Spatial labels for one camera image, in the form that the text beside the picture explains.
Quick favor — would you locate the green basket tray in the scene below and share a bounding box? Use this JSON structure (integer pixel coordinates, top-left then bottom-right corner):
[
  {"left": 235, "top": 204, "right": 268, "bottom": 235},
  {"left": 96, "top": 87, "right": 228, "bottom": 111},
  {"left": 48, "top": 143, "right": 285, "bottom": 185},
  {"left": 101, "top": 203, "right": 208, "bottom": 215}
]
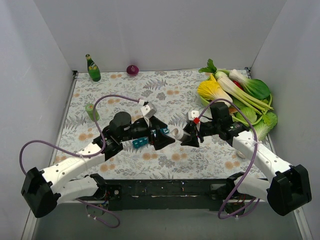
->
[{"left": 199, "top": 96, "right": 211, "bottom": 107}]

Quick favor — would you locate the green lettuce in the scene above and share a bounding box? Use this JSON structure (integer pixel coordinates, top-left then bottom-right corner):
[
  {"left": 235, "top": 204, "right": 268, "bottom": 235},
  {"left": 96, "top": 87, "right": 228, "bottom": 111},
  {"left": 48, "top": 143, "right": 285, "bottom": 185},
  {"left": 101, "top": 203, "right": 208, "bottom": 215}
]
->
[{"left": 233, "top": 98, "right": 278, "bottom": 128}]

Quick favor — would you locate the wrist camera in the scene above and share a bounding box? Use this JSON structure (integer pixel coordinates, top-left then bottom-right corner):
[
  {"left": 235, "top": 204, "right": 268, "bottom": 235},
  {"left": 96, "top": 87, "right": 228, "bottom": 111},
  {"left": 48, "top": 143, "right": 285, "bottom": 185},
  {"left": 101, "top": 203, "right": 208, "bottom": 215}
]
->
[
  {"left": 186, "top": 110, "right": 200, "bottom": 125},
  {"left": 140, "top": 101, "right": 157, "bottom": 119}
]

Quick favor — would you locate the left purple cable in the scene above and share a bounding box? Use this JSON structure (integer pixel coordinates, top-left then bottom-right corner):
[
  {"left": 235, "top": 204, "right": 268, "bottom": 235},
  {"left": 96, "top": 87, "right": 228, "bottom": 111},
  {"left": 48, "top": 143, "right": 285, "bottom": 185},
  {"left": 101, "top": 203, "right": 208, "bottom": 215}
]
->
[{"left": 19, "top": 94, "right": 146, "bottom": 229}]

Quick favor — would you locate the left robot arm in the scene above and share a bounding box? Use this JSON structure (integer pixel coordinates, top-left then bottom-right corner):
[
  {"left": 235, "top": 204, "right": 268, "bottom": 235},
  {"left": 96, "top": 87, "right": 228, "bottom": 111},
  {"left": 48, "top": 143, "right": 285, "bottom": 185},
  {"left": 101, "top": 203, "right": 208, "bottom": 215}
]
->
[{"left": 21, "top": 111, "right": 175, "bottom": 218}]

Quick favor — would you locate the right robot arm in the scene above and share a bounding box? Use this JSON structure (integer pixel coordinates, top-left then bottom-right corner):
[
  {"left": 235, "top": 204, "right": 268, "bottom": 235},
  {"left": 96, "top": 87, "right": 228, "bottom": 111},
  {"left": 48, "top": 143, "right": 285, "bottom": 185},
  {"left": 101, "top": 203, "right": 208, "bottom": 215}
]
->
[{"left": 172, "top": 101, "right": 312, "bottom": 216}]

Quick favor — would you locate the parsley leaf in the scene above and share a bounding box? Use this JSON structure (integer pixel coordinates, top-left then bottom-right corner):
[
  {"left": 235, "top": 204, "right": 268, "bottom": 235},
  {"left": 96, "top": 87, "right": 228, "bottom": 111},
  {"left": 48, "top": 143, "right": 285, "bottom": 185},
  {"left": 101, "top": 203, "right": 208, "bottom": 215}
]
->
[{"left": 198, "top": 58, "right": 217, "bottom": 74}]

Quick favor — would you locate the bok choy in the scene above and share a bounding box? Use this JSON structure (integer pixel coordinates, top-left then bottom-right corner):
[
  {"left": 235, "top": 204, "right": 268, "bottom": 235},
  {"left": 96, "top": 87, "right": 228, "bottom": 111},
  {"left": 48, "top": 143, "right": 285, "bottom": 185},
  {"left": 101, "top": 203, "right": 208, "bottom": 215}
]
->
[{"left": 229, "top": 69, "right": 271, "bottom": 100}]

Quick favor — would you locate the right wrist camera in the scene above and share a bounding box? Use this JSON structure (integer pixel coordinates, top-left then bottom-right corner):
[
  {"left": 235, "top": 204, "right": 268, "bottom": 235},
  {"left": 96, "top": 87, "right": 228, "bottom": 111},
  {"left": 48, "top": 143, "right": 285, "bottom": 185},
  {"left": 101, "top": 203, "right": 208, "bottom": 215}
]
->
[{"left": 186, "top": 110, "right": 200, "bottom": 125}]

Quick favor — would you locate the green glass bottle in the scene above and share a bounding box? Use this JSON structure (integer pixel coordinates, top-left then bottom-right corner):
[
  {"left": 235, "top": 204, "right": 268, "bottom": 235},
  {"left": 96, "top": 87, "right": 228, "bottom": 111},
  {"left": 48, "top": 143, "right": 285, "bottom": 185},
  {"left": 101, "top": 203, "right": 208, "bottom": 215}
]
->
[{"left": 85, "top": 54, "right": 101, "bottom": 82}]

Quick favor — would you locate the white pill bottle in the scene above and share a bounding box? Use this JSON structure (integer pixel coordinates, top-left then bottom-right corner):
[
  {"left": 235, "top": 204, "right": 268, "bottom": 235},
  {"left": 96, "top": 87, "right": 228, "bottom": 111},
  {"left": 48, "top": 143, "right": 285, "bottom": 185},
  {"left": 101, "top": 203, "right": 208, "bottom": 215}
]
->
[{"left": 172, "top": 128, "right": 191, "bottom": 142}]

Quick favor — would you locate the teal pill organizer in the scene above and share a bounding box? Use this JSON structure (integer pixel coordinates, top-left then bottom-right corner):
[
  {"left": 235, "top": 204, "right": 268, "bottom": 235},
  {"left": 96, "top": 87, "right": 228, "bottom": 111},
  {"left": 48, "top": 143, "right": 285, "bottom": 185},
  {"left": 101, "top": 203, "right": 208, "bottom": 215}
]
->
[{"left": 132, "top": 127, "right": 170, "bottom": 149}]

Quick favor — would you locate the green can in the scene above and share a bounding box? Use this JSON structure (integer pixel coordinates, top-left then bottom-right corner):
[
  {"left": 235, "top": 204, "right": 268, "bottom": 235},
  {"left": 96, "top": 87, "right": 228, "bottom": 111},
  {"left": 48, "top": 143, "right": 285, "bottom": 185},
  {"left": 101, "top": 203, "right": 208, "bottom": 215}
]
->
[{"left": 85, "top": 103, "right": 100, "bottom": 121}]

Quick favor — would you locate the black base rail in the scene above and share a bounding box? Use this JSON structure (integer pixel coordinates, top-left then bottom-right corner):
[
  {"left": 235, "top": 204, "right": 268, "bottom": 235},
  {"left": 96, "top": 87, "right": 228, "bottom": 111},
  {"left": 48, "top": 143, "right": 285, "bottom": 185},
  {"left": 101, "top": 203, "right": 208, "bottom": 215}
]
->
[{"left": 80, "top": 174, "right": 242, "bottom": 211}]

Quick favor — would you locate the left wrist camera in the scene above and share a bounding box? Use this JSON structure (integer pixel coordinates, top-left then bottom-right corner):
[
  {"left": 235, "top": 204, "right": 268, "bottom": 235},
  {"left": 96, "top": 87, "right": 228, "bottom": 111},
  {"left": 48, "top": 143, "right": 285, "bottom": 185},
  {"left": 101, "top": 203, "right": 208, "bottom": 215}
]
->
[{"left": 140, "top": 101, "right": 157, "bottom": 119}]

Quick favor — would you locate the red pepper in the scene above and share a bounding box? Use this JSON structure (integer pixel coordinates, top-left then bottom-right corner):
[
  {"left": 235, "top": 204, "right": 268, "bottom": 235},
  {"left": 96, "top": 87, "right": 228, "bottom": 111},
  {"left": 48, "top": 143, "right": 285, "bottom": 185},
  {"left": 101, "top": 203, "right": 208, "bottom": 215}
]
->
[{"left": 232, "top": 80, "right": 244, "bottom": 91}]

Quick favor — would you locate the yellow napa cabbage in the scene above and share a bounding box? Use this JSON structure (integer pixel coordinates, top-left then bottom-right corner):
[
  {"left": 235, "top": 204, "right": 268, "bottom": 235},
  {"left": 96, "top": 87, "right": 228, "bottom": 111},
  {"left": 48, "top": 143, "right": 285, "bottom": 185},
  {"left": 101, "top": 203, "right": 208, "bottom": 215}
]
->
[{"left": 197, "top": 74, "right": 233, "bottom": 102}]

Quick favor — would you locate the purple onion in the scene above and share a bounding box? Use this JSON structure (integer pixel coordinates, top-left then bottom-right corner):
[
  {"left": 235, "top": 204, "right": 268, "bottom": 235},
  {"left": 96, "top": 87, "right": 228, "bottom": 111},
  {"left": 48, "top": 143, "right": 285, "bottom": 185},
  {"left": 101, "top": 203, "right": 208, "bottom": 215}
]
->
[{"left": 126, "top": 64, "right": 140, "bottom": 76}]

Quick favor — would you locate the floral table mat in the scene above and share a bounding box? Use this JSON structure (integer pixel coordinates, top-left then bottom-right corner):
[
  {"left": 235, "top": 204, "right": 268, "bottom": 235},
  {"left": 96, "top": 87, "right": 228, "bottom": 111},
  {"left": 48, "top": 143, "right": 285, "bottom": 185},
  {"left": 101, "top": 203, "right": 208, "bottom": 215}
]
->
[{"left": 48, "top": 70, "right": 280, "bottom": 180}]

